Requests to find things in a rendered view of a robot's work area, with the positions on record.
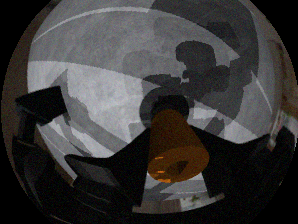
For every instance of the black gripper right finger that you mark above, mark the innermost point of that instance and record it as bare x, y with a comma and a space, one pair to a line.
226, 158

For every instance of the orange tapered knob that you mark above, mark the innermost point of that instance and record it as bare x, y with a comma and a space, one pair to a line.
175, 152

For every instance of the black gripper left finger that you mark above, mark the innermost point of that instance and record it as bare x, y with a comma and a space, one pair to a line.
125, 170

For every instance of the black round pedestal with short shaft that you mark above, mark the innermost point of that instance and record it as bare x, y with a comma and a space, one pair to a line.
161, 99

